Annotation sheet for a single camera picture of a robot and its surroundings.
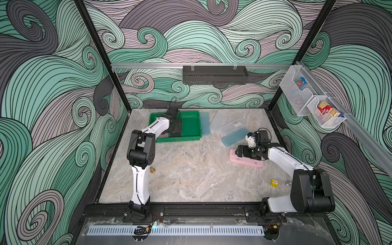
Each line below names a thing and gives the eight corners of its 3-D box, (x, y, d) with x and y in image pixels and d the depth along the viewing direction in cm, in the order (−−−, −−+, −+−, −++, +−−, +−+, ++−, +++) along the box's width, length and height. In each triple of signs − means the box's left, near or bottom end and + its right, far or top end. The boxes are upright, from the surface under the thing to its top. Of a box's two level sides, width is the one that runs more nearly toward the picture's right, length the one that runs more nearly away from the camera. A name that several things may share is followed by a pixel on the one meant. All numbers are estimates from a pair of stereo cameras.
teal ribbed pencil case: (201, 135, 107) (201, 132, 105) (200, 114, 121) (200, 112, 119) (210, 135, 107) (211, 132, 105) (208, 114, 121) (208, 112, 119)
